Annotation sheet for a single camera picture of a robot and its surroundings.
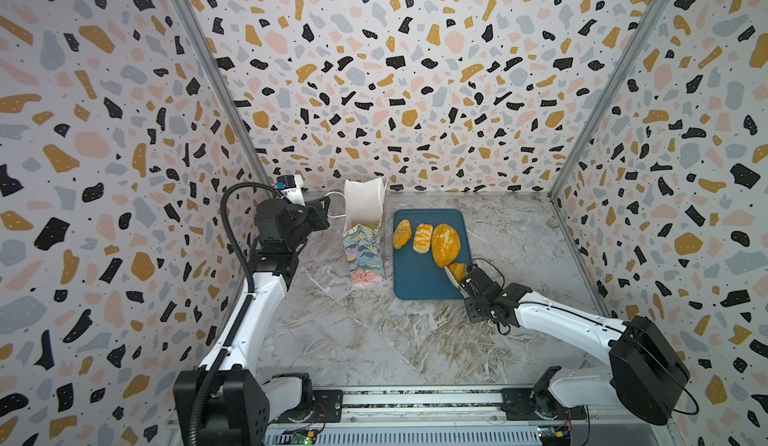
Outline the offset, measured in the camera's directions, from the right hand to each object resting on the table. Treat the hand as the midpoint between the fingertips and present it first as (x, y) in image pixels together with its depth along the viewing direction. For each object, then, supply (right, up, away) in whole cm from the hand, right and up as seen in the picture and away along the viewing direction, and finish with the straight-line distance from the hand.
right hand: (472, 300), depth 87 cm
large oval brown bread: (-6, +15, +13) cm, 21 cm away
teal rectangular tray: (-15, +5, +10) cm, 19 cm away
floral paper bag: (-31, +21, -8) cm, 38 cm away
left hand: (-38, +30, -13) cm, 50 cm away
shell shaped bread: (-2, +8, +7) cm, 10 cm away
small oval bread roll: (-20, +19, +18) cm, 33 cm away
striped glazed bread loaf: (-13, +17, +16) cm, 27 cm away
